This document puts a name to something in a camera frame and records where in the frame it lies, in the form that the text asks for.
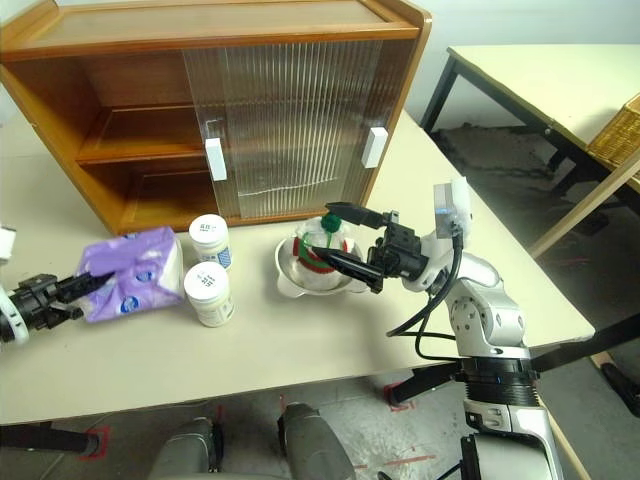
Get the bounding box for green red toy figure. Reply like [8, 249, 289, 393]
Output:
[294, 212, 357, 291]

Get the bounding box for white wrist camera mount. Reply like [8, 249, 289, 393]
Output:
[0, 224, 30, 345]
[402, 174, 476, 294]

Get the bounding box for wooden cabinet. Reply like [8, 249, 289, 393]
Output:
[0, 0, 434, 236]

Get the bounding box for black table leg frame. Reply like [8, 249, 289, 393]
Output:
[384, 312, 640, 406]
[0, 421, 101, 459]

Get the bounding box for black chair base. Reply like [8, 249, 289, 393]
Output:
[599, 362, 640, 419]

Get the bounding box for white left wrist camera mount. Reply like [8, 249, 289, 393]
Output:
[0, 224, 30, 345]

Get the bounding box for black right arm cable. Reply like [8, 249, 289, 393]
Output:
[386, 230, 467, 362]

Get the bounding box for purple tissue pack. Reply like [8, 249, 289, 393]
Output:
[77, 225, 185, 324]

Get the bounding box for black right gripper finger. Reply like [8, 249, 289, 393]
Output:
[312, 248, 386, 296]
[324, 201, 389, 229]

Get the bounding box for white bowl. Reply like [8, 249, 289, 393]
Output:
[273, 233, 369, 300]

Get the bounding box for beige side table black legs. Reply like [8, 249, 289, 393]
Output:
[419, 43, 640, 236]

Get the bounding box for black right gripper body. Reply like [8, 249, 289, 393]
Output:
[367, 209, 431, 284]

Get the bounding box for yellow wicker basket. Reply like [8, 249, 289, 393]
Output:
[585, 92, 640, 169]

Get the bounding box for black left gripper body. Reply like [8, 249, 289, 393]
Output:
[9, 273, 61, 332]

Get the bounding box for white bottle with label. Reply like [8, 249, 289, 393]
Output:
[188, 213, 235, 271]
[182, 261, 236, 329]

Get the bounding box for white door handle block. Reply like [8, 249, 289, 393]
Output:
[204, 138, 229, 182]
[361, 127, 390, 170]

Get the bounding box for long wooden stick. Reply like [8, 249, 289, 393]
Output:
[528, 160, 640, 260]
[547, 422, 594, 480]

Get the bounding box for ribbed clear sliding door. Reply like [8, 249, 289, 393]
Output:
[181, 43, 346, 221]
[222, 40, 389, 219]

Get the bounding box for grey rounded leg cover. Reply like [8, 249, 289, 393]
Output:
[147, 417, 224, 480]
[277, 402, 357, 480]

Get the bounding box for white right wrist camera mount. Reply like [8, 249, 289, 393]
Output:
[402, 174, 476, 294]

